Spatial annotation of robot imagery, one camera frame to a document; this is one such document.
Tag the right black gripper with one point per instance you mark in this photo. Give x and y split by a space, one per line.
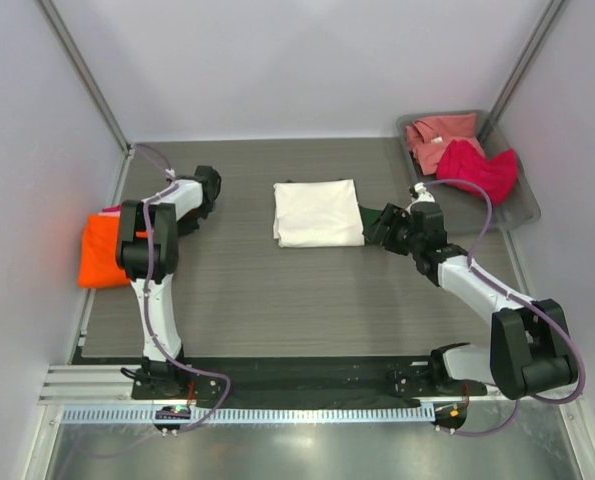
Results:
392 216

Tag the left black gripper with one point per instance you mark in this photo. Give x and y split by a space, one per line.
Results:
186 229

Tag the white green raglan t shirt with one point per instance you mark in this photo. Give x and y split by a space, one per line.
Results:
320 215

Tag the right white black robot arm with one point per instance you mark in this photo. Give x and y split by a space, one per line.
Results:
530 351

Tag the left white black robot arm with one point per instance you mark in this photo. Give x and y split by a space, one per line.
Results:
147 251

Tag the folded light pink t shirt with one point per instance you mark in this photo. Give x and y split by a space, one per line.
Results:
116 215

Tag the folded magenta t shirt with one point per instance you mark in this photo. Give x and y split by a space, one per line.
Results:
112 207

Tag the crimson red t shirt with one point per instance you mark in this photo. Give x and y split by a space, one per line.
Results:
461 161

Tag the salmon pink t shirt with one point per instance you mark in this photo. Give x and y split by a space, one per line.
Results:
428 138

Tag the folded orange t shirt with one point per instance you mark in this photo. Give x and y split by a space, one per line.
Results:
98 268

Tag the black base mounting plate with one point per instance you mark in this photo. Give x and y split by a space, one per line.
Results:
335 383

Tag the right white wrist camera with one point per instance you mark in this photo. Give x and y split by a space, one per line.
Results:
419 193

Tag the left aluminium frame post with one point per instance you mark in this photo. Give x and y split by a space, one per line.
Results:
68 44

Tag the aluminium frame post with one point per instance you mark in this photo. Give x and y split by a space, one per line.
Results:
537 39
68 44

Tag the aluminium front rail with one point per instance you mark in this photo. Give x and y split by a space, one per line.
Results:
115 382

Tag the white slotted cable duct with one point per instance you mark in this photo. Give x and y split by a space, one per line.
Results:
176 414

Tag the right aluminium frame post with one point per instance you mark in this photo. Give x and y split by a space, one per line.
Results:
537 39

